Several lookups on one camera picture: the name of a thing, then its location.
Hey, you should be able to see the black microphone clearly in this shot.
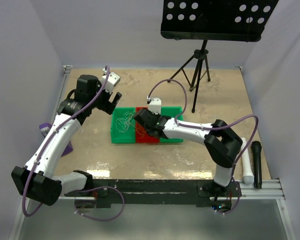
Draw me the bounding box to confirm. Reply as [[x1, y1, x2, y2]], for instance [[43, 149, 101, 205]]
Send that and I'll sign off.
[[251, 141, 263, 190]]

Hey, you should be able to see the green plastic bin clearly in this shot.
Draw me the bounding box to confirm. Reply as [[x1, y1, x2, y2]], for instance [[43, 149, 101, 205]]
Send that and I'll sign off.
[[110, 107, 136, 144], [159, 106, 184, 144]]

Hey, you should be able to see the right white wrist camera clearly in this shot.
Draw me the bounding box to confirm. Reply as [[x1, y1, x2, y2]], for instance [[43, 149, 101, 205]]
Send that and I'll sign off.
[[147, 96, 162, 115]]

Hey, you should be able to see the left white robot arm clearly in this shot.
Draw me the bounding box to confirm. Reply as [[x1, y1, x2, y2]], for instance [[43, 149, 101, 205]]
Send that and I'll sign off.
[[11, 72, 122, 206]]

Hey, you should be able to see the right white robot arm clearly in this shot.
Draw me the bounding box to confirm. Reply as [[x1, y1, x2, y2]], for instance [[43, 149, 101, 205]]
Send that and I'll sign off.
[[133, 108, 243, 197]]

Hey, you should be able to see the white microphone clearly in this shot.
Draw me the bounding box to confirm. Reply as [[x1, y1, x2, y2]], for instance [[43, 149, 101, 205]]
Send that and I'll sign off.
[[241, 137, 254, 185]]

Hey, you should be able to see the purple holder block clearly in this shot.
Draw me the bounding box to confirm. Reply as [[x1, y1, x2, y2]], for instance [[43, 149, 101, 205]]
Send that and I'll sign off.
[[39, 122, 73, 157]]

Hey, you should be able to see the red plastic bin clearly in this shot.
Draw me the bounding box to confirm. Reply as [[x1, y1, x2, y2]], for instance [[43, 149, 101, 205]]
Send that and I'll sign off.
[[135, 120, 160, 144]]

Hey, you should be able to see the black music stand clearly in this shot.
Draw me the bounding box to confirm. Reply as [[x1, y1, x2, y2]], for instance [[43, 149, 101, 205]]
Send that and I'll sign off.
[[160, 0, 278, 102]]

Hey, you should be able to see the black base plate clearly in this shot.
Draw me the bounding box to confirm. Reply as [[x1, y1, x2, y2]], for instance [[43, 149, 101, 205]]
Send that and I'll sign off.
[[65, 179, 242, 210]]

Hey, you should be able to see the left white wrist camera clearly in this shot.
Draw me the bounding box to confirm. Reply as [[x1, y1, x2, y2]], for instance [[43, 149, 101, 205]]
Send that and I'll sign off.
[[104, 72, 121, 94]]

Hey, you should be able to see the white cable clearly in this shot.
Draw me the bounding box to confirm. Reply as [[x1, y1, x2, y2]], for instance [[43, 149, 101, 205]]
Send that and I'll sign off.
[[114, 111, 136, 133]]

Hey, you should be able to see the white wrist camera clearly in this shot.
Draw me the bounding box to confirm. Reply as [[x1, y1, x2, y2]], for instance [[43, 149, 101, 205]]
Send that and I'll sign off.
[[147, 96, 162, 115], [104, 72, 121, 94]]

